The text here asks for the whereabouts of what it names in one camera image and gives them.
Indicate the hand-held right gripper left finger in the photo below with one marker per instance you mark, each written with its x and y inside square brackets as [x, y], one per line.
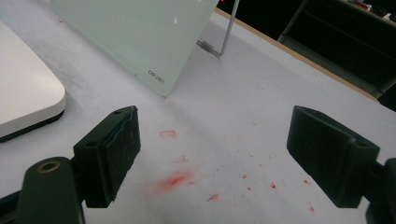
[106, 158]

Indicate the pale green glass board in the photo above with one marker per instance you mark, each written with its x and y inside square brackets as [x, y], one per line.
[130, 37]

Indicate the dark metal shelf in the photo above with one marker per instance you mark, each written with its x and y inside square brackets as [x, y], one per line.
[330, 64]

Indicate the white board eraser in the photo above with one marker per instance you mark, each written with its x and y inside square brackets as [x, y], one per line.
[25, 93]

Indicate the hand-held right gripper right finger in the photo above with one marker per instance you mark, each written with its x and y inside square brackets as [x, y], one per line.
[327, 158]

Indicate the metal board support rod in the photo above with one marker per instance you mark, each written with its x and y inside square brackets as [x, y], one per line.
[229, 31]

